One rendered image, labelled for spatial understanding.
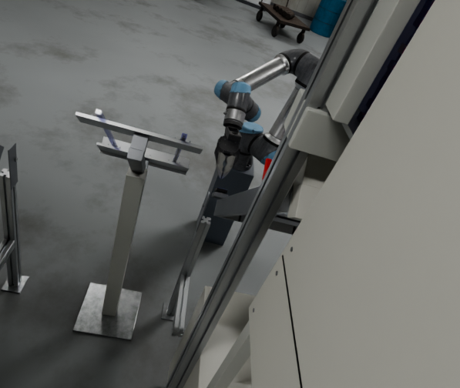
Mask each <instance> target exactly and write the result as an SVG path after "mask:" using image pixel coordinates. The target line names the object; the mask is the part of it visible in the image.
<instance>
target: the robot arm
mask: <svg viewBox="0 0 460 388"><path fill-rule="evenodd" d="M319 60H320V58H318V57H317V56H316V55H314V54H312V53H310V52H309V51H308V50H305V49H301V48H296V49H291V50H287V51H284V52H281V53H279V54H277V55H276V56H275V57H274V59H273V60H271V61H269V62H267V63H265V64H263V65H261V66H260V67H258V68H256V69H254V70H252V71H250V72H248V73H246V74H245V75H242V76H241V77H239V78H237V79H234V80H233V81H231V82H228V81H226V80H220V81H219V82H218V83H217V84H216V85H215V88H214V93H215V95H216V96H217V97H218V98H219V99H220V100H222V101H223V102H225V103H226V104H227V109H226V111H225V112H224V113H223V114H224V115H225V116H224V122H223V126H225V127H226V128H225V133H224V135H223V136H221V137H220V138H219V139H218V141H217V147H216V148H215V151H214V155H215V159H216V167H217V174H218V176H219V177H220V179H222V178H224V177H225V176H226V175H227V174H228V173H229V172H230V170H231V169H232V168H233V169H236V170H240V171H247V170H249V169H250V168H251V166H252V165H253V156H254V157H255V158H256V159H257V160H259V161H260V163H262V164H264V165H265V161H266V159H267V158H268V159H273V157H274V155H275V153H276V151H277V148H278V146H279V145H280V142H281V140H282V138H283V137H284V133H285V128H284V122H285V120H286V118H287V115H288V113H289V111H290V109H291V106H292V105H293V103H294V100H295V99H296V96H297V94H298V92H299V90H300V89H306V88H307V84H308V82H309V81H310V79H311V76H312V75H313V73H314V70H315V68H316V66H317V64H318V62H319ZM288 73H290V74H293V75H295V76H297V78H296V80H295V81H294V82H295V88H294V90H293V91H292V93H291V94H290V97H289V99H288V100H287V102H286V103H285V105H284V107H283V108H282V110H281V112H280V114H279V116H278V117H277V119H276V121H275V122H274V124H273V126H272V127H271V129H270V131H269V132H265V133H264V134H263V131H264V129H263V127H262V126H261V125H258V124H257V123H254V122H255V121H257V120H258V119H259V118H260V115H261V110H260V107H259V105H258V104H257V103H256V102H255V101H254V100H253V99H252V98H251V97H250V94H251V91H253V90H254V89H257V88H258V87H260V86H262V85H264V84H265V83H267V82H269V81H271V80H272V79H275V78H276V77H278V76H280V75H286V74H288ZM244 119H245V120H247V122H244ZM224 160H225V162H226V163H227V165H226V166H225V167H224V172H223V171H222V168H223V161H224Z"/></svg>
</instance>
